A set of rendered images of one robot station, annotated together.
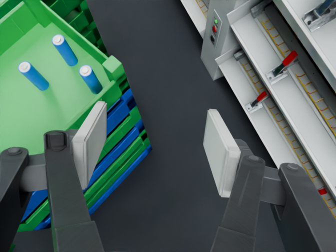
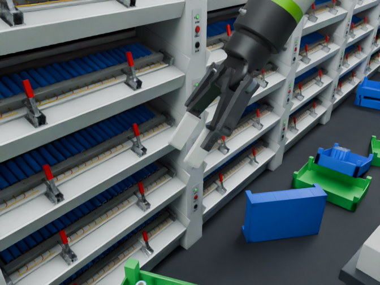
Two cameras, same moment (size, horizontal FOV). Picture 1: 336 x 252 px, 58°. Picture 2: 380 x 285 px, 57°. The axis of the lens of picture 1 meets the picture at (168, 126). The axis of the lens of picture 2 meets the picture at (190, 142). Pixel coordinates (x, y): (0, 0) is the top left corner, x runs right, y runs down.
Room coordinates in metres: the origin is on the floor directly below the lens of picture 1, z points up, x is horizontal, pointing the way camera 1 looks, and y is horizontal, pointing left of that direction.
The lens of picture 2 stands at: (0.32, 0.48, 1.03)
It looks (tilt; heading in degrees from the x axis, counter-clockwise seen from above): 29 degrees down; 240
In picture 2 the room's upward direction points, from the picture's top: straight up
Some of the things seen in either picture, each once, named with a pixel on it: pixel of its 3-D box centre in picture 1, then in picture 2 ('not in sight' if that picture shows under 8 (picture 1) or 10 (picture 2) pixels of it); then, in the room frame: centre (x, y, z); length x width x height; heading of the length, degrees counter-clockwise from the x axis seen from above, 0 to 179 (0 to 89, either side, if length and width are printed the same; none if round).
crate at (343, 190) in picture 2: not in sight; (330, 181); (-0.94, -0.38, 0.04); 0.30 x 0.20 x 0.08; 111
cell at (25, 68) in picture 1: (34, 76); not in sight; (0.21, 0.19, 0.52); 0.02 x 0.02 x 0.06
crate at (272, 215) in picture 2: not in sight; (282, 212); (-0.53, -0.28, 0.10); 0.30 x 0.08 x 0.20; 160
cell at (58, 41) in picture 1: (65, 50); not in sight; (0.25, 0.14, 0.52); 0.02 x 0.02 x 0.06
